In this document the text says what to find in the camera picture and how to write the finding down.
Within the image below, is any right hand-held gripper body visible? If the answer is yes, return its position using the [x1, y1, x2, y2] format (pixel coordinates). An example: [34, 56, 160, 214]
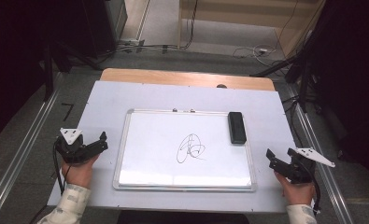
[285, 147, 336, 185]

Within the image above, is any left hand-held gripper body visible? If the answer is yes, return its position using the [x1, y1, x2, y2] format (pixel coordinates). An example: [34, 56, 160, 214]
[54, 127, 93, 165]

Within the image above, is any black whiteboard eraser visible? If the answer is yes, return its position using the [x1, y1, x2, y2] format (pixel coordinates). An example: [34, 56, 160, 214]
[227, 111, 248, 146]

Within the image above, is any silver framed whiteboard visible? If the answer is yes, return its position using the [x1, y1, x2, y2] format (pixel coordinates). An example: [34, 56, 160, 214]
[112, 107, 258, 192]

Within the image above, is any person's left hand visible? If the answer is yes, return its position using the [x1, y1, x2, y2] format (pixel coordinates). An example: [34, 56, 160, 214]
[61, 153, 101, 189]

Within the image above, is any person's right hand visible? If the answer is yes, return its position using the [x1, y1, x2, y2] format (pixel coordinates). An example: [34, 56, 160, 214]
[273, 171, 317, 207]

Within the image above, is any large white table sheet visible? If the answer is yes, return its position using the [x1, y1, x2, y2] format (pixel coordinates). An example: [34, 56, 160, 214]
[47, 80, 319, 216]

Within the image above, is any black metal stand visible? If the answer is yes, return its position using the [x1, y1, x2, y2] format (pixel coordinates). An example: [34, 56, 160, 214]
[42, 43, 56, 102]
[250, 46, 314, 114]

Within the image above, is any wooden table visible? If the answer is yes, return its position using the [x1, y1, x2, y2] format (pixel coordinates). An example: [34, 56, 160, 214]
[99, 67, 277, 92]

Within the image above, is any black cabinet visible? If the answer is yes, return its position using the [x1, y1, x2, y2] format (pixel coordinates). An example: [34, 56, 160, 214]
[80, 0, 129, 59]

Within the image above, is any light wooden partition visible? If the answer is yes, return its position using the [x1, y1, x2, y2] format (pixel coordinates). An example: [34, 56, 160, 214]
[176, 0, 327, 57]

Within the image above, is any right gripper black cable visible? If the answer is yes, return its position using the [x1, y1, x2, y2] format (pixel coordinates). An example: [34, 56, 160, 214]
[299, 158, 322, 217]

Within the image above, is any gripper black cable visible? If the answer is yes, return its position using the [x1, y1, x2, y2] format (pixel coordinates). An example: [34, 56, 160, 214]
[51, 140, 67, 196]
[299, 158, 322, 217]

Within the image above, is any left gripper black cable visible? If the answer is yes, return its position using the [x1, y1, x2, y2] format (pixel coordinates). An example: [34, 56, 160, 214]
[51, 140, 67, 196]

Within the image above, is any aluminium floor rail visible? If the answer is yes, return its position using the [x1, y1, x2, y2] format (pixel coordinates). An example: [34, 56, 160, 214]
[284, 86, 356, 224]
[0, 73, 64, 224]

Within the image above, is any white floor cable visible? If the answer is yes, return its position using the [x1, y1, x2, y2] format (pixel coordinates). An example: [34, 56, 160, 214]
[232, 44, 278, 67]

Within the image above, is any black floor cable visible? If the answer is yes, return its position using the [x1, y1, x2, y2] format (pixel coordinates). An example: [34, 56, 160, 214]
[92, 0, 200, 63]

